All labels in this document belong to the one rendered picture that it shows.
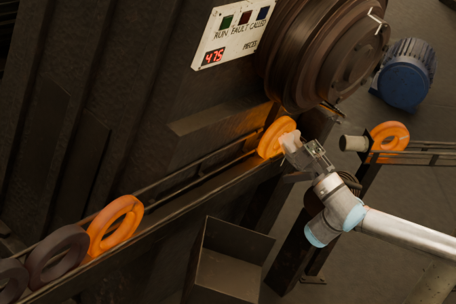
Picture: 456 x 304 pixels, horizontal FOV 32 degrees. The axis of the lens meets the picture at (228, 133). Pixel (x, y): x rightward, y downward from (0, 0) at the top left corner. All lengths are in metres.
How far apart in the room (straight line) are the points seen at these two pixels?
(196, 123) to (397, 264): 1.62
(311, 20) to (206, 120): 0.40
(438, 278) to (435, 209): 0.98
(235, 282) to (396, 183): 2.01
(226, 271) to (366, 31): 0.76
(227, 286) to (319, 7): 0.78
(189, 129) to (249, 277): 0.44
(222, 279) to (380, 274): 1.41
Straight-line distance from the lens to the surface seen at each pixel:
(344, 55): 2.18
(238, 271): 2.21
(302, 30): 2.14
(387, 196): 3.94
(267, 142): 2.45
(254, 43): 2.20
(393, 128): 2.84
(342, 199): 2.42
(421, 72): 4.51
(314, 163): 2.45
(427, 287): 3.16
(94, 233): 1.96
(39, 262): 1.86
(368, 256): 3.52
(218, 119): 2.25
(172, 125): 2.15
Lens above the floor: 2.08
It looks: 33 degrees down
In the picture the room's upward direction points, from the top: 24 degrees clockwise
